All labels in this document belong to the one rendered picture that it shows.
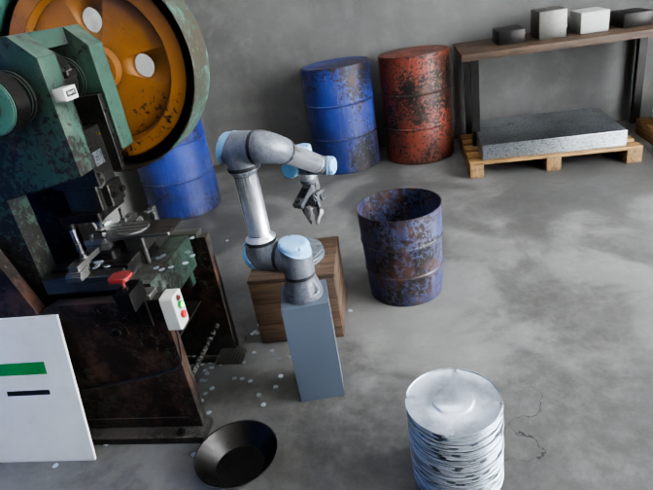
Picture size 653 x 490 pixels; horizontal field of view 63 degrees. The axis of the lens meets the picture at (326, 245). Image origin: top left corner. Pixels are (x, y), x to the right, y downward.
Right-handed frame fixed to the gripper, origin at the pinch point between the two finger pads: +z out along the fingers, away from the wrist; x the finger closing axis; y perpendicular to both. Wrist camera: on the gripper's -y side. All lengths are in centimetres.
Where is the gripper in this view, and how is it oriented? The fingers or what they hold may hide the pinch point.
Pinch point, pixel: (313, 222)
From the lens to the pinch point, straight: 239.8
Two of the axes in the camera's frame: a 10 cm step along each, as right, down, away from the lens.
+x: -8.5, -1.1, 5.1
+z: 1.6, 8.8, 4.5
